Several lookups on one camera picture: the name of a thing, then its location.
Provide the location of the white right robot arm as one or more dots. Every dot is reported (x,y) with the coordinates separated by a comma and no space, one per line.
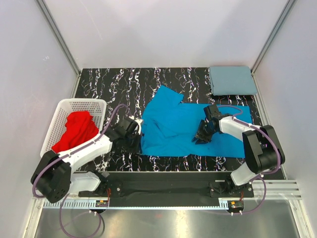
(262,149)

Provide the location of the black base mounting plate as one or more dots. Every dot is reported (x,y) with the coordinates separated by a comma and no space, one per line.
(175,182)

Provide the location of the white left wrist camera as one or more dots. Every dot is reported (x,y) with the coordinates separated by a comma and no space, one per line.
(138,128)

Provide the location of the folded light blue t-shirt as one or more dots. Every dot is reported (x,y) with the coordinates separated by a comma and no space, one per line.
(232,80)

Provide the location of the left aluminium frame post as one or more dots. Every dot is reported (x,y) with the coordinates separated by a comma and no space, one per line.
(58,36)

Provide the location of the bright blue t-shirt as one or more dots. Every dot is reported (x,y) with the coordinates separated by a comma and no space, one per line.
(170,126)

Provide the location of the white toothed cable duct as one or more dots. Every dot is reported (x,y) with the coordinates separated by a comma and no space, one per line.
(78,204)

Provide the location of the aluminium frame post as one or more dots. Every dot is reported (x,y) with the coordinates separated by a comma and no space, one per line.
(273,34)
(58,36)

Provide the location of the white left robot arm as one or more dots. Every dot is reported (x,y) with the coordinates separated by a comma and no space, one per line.
(56,174)

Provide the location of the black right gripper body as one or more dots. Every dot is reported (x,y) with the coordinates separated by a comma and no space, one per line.
(204,131)

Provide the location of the red t-shirt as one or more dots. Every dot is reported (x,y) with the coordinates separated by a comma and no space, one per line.
(80,128)

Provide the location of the white plastic laundry basket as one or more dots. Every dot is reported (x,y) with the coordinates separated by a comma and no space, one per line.
(95,107)

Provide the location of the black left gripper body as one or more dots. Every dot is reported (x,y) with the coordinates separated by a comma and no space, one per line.
(132,144)

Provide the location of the right aluminium frame post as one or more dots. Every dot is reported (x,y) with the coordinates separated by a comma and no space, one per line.
(273,34)

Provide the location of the aluminium front rail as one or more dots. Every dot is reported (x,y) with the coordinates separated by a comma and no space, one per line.
(207,200)

